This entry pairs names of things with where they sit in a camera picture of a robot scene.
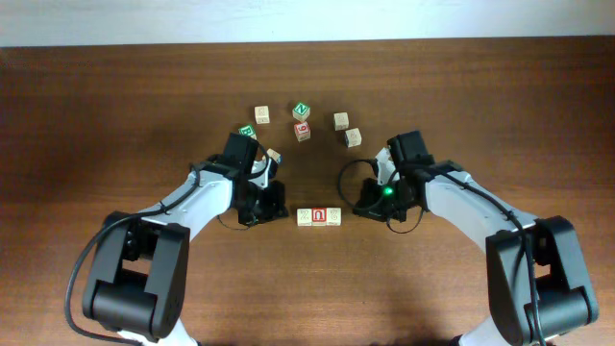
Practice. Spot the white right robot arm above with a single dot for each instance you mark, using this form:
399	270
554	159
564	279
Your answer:
538	283

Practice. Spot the wooden block blue L 2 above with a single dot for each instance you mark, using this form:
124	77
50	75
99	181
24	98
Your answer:
333	217

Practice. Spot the wooden block green N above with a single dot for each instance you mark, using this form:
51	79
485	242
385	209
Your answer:
301	112

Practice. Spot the wooden block blue 5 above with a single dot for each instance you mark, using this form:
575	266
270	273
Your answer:
274	155

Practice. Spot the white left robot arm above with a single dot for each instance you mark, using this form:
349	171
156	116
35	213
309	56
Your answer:
135	288

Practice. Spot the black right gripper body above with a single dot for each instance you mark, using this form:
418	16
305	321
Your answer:
373	205

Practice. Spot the wooden block red 9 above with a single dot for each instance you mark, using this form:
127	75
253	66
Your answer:
302	131

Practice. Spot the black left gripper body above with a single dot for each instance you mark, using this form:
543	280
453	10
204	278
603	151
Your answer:
258	203

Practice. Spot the wooden block green B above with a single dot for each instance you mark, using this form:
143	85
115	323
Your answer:
248	130

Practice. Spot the wooden block red E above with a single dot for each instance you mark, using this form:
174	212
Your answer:
262	115

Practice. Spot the wooden block green V Z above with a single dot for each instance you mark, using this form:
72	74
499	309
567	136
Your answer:
304	217

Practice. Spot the wooden block number 4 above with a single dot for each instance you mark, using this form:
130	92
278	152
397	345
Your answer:
352	137

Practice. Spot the plain wooden picture block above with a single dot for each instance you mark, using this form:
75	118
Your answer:
341	121

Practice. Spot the wooden block red U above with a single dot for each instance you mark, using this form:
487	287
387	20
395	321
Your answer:
319	217

